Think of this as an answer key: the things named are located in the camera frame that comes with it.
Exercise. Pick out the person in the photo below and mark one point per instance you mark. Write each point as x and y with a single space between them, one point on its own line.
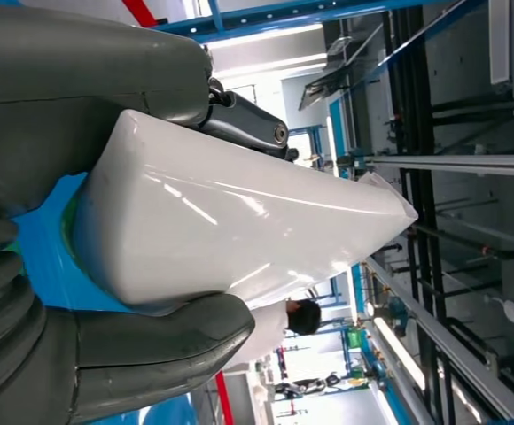
266 328

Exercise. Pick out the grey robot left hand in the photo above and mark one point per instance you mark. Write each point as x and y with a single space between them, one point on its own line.
84 70

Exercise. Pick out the red barrier belt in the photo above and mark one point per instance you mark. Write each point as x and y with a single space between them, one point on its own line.
224 399
139 12

